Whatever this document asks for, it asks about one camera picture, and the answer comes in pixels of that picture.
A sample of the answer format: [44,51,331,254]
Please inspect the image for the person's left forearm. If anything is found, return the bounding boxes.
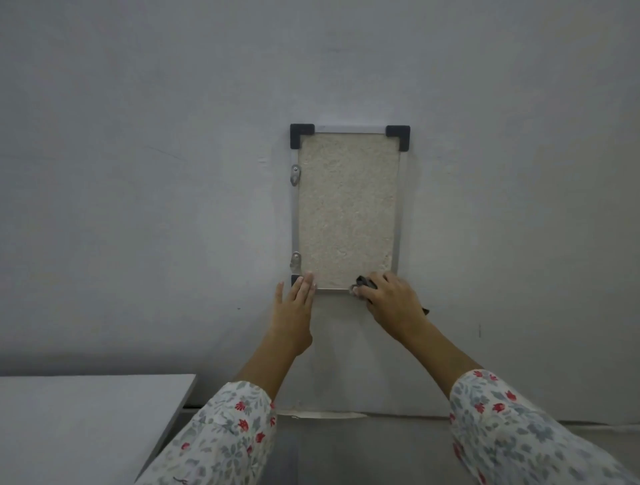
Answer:
[135,327,312,485]

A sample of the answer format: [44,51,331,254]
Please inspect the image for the beige board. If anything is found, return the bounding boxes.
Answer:
[290,124,411,295]

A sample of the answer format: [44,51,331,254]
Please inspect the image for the person's right forearm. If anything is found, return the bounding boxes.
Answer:
[397,319,640,485]

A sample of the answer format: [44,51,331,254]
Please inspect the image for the person's right hand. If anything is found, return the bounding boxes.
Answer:
[349,271,434,345]

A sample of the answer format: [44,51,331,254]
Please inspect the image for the person's left hand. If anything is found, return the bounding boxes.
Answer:
[268,272,317,357]

